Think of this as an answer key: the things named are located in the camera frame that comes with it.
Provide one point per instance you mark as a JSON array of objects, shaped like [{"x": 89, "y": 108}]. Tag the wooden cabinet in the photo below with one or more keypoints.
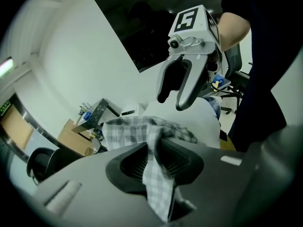
[{"x": 69, "y": 136}]

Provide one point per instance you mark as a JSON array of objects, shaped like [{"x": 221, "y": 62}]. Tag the person's right forearm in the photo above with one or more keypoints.
[{"x": 233, "y": 29}]

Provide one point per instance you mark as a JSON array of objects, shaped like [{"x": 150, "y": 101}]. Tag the ceiling light strip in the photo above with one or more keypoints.
[{"x": 6, "y": 67}]

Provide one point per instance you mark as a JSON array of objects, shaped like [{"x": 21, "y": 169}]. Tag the blue object on grey tray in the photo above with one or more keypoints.
[{"x": 219, "y": 81}]

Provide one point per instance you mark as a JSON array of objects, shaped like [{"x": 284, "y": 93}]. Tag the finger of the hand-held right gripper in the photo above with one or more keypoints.
[
  {"x": 161, "y": 79},
  {"x": 194, "y": 79}
]

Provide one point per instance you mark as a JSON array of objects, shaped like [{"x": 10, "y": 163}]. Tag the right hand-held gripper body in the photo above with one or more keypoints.
[{"x": 189, "y": 34}]

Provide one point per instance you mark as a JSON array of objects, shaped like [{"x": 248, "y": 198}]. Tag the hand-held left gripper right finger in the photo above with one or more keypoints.
[{"x": 227, "y": 188}]

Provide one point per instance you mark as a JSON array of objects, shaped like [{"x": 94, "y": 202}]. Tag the wooden door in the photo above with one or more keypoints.
[{"x": 16, "y": 129}]

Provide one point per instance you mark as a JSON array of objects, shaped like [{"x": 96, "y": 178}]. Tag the black mesh office chair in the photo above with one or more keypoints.
[{"x": 234, "y": 55}]

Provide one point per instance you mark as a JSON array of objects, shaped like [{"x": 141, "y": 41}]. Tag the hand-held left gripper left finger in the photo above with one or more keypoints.
[{"x": 87, "y": 197}]

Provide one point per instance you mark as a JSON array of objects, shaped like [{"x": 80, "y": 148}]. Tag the person's dark clothing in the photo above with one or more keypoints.
[{"x": 267, "y": 46}]

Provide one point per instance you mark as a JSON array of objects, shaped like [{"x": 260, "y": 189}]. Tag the black wall screen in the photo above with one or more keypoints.
[{"x": 142, "y": 27}]

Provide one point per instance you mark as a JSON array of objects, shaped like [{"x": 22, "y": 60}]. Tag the grey checked cloth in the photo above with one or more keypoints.
[{"x": 127, "y": 129}]

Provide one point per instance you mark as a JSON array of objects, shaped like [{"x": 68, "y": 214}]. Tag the green exit sign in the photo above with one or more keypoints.
[{"x": 4, "y": 107}]

